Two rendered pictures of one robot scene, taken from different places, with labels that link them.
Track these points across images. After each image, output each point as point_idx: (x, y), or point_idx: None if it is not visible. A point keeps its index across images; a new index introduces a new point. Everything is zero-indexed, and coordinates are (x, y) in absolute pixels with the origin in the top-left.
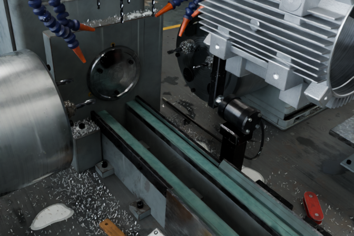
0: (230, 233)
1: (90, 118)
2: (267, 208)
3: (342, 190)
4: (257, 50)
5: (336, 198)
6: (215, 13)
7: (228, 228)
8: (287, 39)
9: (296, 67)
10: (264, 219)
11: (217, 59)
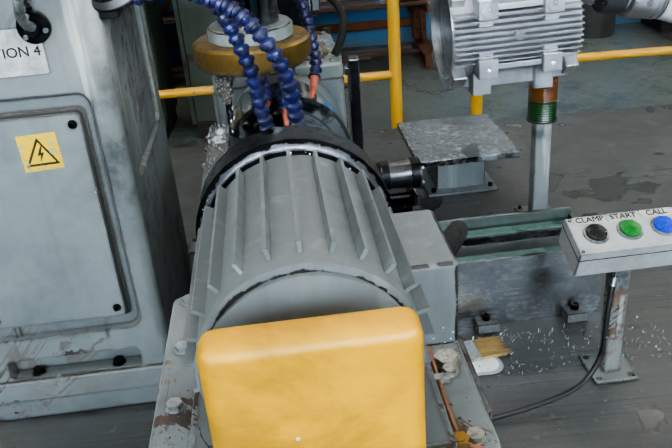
0: (512, 253)
1: None
2: (496, 227)
3: (462, 210)
4: (520, 56)
5: (469, 217)
6: (472, 45)
7: (506, 253)
8: (555, 31)
9: (565, 48)
10: (507, 232)
11: (360, 128)
